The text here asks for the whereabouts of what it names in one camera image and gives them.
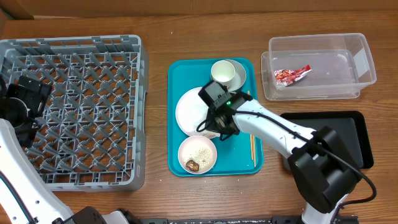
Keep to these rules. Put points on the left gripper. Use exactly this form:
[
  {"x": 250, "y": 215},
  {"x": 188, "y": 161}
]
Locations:
[{"x": 38, "y": 93}]

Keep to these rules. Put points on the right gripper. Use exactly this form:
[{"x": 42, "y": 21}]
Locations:
[{"x": 214, "y": 123}]

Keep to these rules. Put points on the white paper cup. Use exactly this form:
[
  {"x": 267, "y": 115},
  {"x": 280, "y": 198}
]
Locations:
[{"x": 223, "y": 72}]

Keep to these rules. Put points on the red snack wrapper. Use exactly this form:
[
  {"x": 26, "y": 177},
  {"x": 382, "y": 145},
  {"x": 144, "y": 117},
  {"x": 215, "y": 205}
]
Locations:
[{"x": 287, "y": 77}]

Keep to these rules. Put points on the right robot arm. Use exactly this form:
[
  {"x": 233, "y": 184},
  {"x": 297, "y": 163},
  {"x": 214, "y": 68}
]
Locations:
[{"x": 323, "y": 168}]

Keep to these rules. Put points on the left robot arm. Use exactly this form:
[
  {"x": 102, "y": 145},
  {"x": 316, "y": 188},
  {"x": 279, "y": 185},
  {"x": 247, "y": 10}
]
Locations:
[{"x": 24, "y": 195}]

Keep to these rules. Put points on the grey plastic dishwasher rack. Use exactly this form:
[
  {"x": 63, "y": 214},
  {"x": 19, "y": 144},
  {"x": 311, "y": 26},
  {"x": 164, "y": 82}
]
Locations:
[{"x": 91, "y": 135}]

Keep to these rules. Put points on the clear plastic waste bin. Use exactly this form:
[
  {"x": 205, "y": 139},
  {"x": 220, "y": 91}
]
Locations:
[{"x": 341, "y": 65}]

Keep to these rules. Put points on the left wooden chopstick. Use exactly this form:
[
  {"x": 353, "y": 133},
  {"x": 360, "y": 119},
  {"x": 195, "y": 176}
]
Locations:
[{"x": 251, "y": 141}]

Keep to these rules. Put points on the wooden chopstick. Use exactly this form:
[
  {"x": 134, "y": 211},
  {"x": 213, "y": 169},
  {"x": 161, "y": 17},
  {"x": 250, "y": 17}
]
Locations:
[
  {"x": 251, "y": 141},
  {"x": 254, "y": 144}
]

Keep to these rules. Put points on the large white plate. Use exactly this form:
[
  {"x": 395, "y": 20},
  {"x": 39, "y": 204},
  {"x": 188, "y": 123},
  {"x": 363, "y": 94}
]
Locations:
[{"x": 190, "y": 111}]

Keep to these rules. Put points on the right wooden chopstick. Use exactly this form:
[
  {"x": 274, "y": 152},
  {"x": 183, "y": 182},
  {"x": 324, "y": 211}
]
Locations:
[{"x": 254, "y": 144}]

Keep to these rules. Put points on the teal plastic serving tray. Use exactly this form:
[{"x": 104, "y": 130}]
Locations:
[{"x": 234, "y": 154}]

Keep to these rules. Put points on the small white dish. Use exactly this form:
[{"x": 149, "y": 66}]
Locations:
[{"x": 200, "y": 149}]

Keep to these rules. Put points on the brown food scrap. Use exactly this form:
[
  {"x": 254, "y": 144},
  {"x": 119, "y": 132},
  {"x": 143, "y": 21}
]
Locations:
[{"x": 192, "y": 166}]

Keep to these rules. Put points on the black rectangular tray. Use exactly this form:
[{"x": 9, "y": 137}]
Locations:
[{"x": 350, "y": 125}]

